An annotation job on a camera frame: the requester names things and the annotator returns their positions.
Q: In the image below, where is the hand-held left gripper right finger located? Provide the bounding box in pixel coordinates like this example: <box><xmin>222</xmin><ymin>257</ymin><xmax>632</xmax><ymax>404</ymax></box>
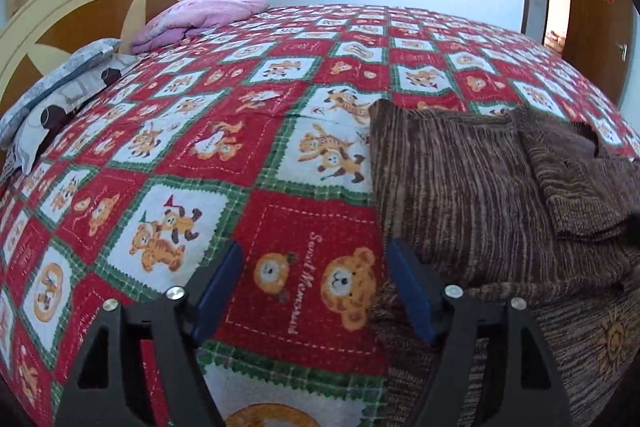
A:
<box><xmin>387</xmin><ymin>238</ymin><xmax>581</xmax><ymax>427</ymax></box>

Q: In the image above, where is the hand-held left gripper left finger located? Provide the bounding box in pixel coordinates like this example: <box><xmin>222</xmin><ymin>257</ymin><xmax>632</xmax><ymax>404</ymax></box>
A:
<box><xmin>52</xmin><ymin>239</ymin><xmax>246</xmax><ymax>427</ymax></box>

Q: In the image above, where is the brown striped knitted sweater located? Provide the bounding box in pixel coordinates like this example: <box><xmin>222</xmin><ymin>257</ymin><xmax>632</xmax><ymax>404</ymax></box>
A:
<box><xmin>367</xmin><ymin>99</ymin><xmax>640</xmax><ymax>427</ymax></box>

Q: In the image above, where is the red teddy bear printed blanket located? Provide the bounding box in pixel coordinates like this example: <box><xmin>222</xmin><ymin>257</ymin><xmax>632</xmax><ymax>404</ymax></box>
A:
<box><xmin>0</xmin><ymin>4</ymin><xmax>640</xmax><ymax>427</ymax></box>

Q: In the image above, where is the white pillow with brown dots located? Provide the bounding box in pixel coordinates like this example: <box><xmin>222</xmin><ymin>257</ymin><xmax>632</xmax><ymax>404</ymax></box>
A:
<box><xmin>7</xmin><ymin>54</ymin><xmax>140</xmax><ymax>174</ymax></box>

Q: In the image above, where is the grey floral pillow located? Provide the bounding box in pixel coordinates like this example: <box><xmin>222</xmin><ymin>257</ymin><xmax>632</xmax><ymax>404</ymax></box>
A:
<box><xmin>0</xmin><ymin>38</ymin><xmax>122</xmax><ymax>144</ymax></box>

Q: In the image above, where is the pink pillow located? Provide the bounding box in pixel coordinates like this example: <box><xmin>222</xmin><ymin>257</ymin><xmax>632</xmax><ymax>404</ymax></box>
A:
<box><xmin>131</xmin><ymin>0</ymin><xmax>271</xmax><ymax>55</ymax></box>

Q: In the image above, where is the cream and wood headboard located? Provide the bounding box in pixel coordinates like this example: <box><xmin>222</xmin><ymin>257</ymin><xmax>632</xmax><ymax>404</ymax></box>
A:
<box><xmin>0</xmin><ymin>0</ymin><xmax>206</xmax><ymax>108</ymax></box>

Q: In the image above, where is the brown wooden door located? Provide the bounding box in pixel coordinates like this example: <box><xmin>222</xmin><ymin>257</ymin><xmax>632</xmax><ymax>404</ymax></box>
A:
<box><xmin>560</xmin><ymin>0</ymin><xmax>635</xmax><ymax>108</ymax></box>

